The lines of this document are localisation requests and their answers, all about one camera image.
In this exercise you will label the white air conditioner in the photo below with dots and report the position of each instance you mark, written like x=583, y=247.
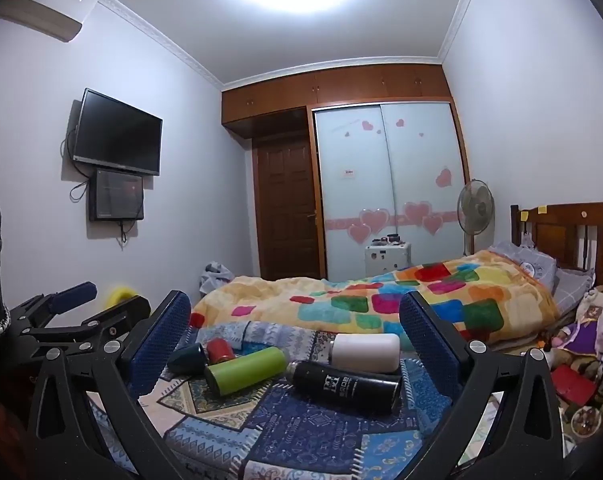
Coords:
x=41, y=12

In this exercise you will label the grey checked pillow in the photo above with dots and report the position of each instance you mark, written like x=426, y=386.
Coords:
x=574, y=287

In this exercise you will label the green cup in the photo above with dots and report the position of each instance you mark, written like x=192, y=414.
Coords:
x=246, y=371

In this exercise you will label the yellow plastic object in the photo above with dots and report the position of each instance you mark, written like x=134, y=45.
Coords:
x=116, y=295

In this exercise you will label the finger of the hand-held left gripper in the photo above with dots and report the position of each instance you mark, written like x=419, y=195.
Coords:
x=129, y=307
x=74, y=294

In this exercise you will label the grey cloth pile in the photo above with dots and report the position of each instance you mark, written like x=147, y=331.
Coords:
x=215, y=277

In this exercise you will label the standing electric fan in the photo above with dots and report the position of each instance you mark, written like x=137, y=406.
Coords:
x=475, y=207

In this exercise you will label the brown wooden door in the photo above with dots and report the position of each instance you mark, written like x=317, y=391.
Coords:
x=284, y=210

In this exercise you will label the pile of plush toys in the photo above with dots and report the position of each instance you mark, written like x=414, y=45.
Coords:
x=589, y=322

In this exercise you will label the red box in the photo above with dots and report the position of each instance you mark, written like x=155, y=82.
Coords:
x=574, y=385

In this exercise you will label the round clear jar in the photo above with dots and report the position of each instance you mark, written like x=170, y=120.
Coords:
x=585, y=421

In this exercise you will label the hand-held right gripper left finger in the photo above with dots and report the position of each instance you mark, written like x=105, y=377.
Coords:
x=160, y=342

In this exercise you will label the red cup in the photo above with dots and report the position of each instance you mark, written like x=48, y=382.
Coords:
x=221, y=351

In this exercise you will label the wooden wardrobe with heart stickers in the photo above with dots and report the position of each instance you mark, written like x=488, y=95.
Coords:
x=391, y=170

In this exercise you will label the small white cabinet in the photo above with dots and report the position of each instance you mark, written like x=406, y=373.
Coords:
x=387, y=259

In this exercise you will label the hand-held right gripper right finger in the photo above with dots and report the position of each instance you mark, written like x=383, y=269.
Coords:
x=431, y=345

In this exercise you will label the colourful patchwork blanket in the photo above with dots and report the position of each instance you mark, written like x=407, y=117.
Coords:
x=371, y=285

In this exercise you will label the wooden bed headboard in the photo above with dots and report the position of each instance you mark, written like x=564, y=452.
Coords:
x=556, y=232

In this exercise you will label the blue patterned mat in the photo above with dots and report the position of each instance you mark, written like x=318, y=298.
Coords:
x=291, y=440

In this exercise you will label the dark teal cup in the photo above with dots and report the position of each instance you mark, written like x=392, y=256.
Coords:
x=186, y=358

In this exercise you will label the small black wall monitor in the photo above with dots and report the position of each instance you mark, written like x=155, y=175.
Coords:
x=116, y=195

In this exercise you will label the black cup with white print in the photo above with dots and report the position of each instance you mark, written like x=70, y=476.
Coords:
x=349, y=387

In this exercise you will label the grey printed pillow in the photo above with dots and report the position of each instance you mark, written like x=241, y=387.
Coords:
x=529, y=262

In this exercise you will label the black wall television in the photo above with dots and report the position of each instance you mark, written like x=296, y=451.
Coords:
x=117, y=132

